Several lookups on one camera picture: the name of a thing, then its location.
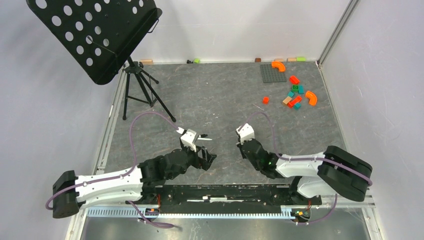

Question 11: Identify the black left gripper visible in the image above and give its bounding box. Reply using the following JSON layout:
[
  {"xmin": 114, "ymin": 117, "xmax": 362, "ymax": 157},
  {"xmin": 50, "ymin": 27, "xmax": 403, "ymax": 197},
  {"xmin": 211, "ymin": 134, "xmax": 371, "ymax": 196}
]
[{"xmin": 168, "ymin": 142, "xmax": 217, "ymax": 180}]

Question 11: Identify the white pen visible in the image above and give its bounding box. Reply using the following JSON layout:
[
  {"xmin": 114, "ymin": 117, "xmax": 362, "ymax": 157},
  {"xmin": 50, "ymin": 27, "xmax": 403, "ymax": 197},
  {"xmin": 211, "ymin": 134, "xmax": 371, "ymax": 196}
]
[{"xmin": 197, "ymin": 137, "xmax": 212, "ymax": 141}]

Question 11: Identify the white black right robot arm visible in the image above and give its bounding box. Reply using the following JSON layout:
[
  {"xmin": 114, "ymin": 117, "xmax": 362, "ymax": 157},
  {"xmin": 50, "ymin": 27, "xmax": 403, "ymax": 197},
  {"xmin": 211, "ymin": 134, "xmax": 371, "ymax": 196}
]
[{"xmin": 236, "ymin": 138, "xmax": 373, "ymax": 204}]

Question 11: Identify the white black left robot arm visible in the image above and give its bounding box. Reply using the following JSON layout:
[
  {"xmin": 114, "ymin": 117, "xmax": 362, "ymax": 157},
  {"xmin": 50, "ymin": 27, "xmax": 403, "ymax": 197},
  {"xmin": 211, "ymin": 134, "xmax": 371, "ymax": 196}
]
[{"xmin": 49, "ymin": 147, "xmax": 217, "ymax": 219}]

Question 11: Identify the small red cube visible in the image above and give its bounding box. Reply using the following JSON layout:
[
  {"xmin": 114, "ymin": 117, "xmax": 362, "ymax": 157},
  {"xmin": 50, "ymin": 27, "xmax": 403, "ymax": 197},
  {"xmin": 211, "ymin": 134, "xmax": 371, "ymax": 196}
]
[{"xmin": 262, "ymin": 96, "xmax": 270, "ymax": 105}]

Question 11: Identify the tan wooden block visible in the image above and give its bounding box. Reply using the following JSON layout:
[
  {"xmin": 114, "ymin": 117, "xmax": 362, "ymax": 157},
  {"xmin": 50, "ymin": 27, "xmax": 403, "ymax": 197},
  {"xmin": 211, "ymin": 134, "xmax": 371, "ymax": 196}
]
[{"xmin": 281, "ymin": 96, "xmax": 292, "ymax": 105}]

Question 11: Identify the red long brick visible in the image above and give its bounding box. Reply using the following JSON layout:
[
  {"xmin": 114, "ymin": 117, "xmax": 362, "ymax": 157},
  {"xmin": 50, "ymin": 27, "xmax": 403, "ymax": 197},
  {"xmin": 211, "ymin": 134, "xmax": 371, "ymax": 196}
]
[{"xmin": 287, "ymin": 95, "xmax": 302, "ymax": 108}]

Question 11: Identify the grey lego baseplate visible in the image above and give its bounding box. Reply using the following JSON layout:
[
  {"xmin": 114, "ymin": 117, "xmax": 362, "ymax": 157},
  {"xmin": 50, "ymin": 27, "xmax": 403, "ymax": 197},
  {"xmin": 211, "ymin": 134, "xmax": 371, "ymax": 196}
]
[{"xmin": 259, "ymin": 64, "xmax": 287, "ymax": 83}]

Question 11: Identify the teal brick right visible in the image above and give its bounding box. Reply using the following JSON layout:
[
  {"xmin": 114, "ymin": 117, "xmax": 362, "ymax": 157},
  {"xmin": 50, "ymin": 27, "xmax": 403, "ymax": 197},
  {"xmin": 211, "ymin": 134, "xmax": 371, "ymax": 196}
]
[{"xmin": 298, "ymin": 85, "xmax": 305, "ymax": 95}]

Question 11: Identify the orange curved block right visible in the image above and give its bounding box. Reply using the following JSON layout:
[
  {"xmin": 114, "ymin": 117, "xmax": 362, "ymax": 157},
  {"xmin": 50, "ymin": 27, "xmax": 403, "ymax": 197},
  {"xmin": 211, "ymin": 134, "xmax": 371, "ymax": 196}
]
[{"xmin": 304, "ymin": 90, "xmax": 318, "ymax": 106}]

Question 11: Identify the orange curved block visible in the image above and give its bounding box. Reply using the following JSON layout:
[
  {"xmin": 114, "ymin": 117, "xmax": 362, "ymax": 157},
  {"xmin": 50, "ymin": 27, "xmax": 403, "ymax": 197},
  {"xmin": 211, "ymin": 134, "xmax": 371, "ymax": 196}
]
[
  {"xmin": 271, "ymin": 61, "xmax": 286, "ymax": 73},
  {"xmin": 304, "ymin": 90, "xmax": 318, "ymax": 106}
]

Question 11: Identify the red brick upper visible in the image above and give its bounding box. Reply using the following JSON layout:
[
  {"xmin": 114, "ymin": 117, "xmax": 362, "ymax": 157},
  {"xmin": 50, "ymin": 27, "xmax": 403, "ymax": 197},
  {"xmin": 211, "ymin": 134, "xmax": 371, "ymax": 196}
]
[{"xmin": 289, "ymin": 75, "xmax": 300, "ymax": 85}]

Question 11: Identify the orange curved block top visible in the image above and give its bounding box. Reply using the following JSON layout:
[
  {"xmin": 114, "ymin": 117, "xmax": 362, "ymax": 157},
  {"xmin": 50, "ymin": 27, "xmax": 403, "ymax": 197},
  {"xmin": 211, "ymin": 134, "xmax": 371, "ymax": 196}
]
[{"xmin": 271, "ymin": 61, "xmax": 286, "ymax": 73}]

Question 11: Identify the lime green block right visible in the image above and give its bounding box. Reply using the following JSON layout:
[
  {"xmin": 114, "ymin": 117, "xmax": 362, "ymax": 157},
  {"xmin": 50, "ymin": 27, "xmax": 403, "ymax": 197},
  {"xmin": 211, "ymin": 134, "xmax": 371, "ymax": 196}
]
[{"xmin": 296, "ymin": 56, "xmax": 307, "ymax": 62}]

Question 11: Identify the black tripod stand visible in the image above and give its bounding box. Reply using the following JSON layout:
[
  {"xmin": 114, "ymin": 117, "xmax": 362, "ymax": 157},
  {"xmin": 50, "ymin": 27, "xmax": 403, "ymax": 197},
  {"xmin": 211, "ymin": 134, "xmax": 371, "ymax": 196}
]
[{"xmin": 122, "ymin": 57, "xmax": 177, "ymax": 123}]

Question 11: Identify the black perforated music stand desk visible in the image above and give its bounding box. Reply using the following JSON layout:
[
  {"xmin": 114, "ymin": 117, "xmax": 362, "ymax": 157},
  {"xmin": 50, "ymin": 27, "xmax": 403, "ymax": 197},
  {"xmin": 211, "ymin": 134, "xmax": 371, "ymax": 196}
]
[{"xmin": 26, "ymin": 0, "xmax": 163, "ymax": 85}]

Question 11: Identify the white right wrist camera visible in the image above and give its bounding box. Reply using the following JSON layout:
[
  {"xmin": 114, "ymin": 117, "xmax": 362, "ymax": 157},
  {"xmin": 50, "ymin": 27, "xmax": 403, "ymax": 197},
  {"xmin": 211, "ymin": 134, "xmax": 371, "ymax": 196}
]
[{"xmin": 236, "ymin": 123, "xmax": 255, "ymax": 145}]

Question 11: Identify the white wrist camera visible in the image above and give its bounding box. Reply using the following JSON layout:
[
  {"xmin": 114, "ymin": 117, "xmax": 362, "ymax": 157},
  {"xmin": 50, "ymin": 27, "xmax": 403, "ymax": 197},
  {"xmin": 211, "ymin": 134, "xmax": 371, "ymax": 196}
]
[
  {"xmin": 176, "ymin": 127, "xmax": 199, "ymax": 153},
  {"xmin": 236, "ymin": 123, "xmax": 255, "ymax": 145}
]

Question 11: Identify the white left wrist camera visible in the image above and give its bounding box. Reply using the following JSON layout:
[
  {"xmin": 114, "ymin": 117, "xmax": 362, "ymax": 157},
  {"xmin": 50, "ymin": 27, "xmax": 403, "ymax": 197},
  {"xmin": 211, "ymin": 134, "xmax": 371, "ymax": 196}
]
[{"xmin": 176, "ymin": 127, "xmax": 199, "ymax": 153}]

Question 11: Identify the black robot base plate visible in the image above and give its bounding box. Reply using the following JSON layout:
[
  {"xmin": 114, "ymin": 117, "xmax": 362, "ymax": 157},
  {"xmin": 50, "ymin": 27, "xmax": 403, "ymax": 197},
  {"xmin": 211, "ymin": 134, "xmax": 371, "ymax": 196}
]
[{"xmin": 134, "ymin": 184, "xmax": 322, "ymax": 214}]

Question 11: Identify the wooden block at wall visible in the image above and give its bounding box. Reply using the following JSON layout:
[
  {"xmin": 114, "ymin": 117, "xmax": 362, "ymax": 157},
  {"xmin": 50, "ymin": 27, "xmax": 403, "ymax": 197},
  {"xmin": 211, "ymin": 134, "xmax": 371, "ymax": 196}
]
[{"xmin": 139, "ymin": 59, "xmax": 154, "ymax": 65}]

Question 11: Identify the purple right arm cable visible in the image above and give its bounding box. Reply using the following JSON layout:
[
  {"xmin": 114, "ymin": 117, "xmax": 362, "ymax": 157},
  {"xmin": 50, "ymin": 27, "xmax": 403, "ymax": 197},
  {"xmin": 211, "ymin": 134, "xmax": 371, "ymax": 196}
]
[{"xmin": 246, "ymin": 111, "xmax": 373, "ymax": 226}]

